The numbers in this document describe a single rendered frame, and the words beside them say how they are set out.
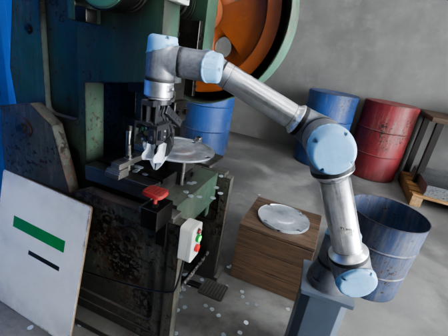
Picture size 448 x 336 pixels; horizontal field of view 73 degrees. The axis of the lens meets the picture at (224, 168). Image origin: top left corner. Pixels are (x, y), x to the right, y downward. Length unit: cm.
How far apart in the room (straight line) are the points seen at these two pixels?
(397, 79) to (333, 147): 363
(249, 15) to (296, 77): 296
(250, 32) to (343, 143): 84
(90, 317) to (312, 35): 388
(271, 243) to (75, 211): 94
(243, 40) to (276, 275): 119
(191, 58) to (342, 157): 44
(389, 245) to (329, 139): 112
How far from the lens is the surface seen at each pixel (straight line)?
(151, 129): 82
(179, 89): 125
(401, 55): 440
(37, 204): 144
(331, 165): 80
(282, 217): 176
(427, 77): 445
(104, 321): 156
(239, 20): 151
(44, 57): 136
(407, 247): 186
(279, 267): 171
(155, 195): 93
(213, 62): 78
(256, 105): 91
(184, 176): 124
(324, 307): 124
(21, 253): 158
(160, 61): 80
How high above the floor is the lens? 120
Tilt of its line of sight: 22 degrees down
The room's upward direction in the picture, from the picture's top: 9 degrees clockwise
